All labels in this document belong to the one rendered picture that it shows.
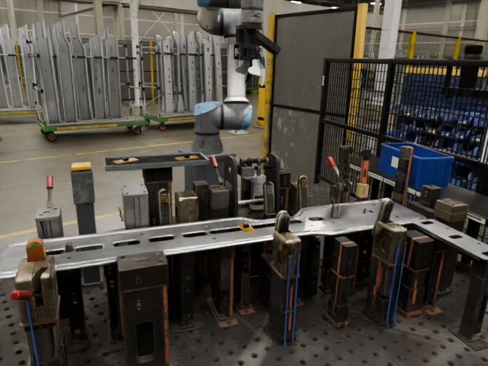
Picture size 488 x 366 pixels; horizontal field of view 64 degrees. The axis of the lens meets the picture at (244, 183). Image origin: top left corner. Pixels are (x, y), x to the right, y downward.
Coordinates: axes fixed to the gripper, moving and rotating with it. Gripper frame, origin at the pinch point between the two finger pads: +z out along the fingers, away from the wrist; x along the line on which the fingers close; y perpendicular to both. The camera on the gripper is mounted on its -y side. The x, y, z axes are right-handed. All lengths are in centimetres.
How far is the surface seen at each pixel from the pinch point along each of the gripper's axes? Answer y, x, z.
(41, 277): 70, 47, 38
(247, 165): 4.7, 6.9, 28.0
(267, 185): -1.3, 11.3, 34.6
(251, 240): 14, 33, 44
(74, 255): 64, 27, 43
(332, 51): -159, -191, -16
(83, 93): 56, -703, 65
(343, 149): -34.2, 9.5, 23.5
